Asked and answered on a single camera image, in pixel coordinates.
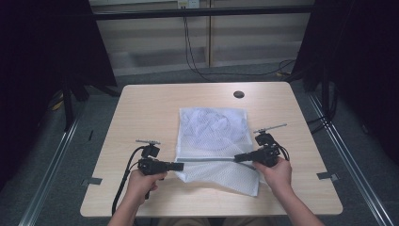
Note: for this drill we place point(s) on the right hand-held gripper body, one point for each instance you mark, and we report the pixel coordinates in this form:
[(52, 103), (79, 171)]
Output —
[(266, 153)]

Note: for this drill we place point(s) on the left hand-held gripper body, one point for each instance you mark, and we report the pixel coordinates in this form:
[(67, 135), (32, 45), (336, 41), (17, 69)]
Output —
[(150, 164)]

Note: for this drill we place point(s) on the white mesh laundry bag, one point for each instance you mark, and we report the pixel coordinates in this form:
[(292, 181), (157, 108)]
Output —
[(219, 150)]

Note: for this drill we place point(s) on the person's left hand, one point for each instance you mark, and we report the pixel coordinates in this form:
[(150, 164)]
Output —
[(142, 186)]

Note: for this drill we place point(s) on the person's right hand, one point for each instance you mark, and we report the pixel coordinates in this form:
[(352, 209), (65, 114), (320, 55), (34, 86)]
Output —
[(276, 175)]

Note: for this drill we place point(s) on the white garment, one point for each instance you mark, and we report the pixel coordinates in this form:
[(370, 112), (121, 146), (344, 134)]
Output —
[(213, 125)]

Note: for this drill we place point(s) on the grey tape piece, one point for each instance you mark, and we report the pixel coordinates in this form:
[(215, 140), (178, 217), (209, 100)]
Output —
[(327, 176), (92, 181)]

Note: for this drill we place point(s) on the black table grommet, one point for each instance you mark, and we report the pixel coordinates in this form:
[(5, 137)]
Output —
[(238, 94)]

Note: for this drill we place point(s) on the black metal stand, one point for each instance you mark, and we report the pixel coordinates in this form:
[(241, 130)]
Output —
[(67, 106)]

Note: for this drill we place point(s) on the black curtain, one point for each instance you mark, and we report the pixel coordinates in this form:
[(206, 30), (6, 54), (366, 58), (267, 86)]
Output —
[(360, 62), (47, 62)]

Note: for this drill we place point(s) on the black horizontal bar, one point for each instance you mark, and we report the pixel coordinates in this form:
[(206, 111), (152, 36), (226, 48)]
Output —
[(200, 12)]

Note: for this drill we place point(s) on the metal floor rail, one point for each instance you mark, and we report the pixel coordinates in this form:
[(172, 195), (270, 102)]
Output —
[(50, 172), (354, 169)]

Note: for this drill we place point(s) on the white wall outlet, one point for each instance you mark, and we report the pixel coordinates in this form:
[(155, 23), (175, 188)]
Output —
[(188, 3)]

